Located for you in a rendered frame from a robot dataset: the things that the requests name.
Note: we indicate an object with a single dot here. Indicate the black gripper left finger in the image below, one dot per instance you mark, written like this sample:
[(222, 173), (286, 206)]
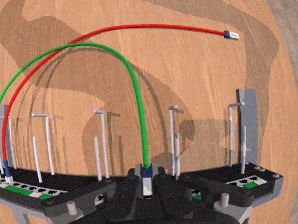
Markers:
[(119, 200)]

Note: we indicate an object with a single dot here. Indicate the green patch cord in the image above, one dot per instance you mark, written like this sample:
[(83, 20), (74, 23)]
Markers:
[(133, 77)]

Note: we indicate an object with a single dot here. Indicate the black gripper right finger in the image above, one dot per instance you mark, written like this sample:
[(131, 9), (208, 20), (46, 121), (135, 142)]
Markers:
[(225, 198)]

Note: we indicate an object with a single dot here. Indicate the red cable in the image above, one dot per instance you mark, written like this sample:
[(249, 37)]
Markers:
[(5, 161)]

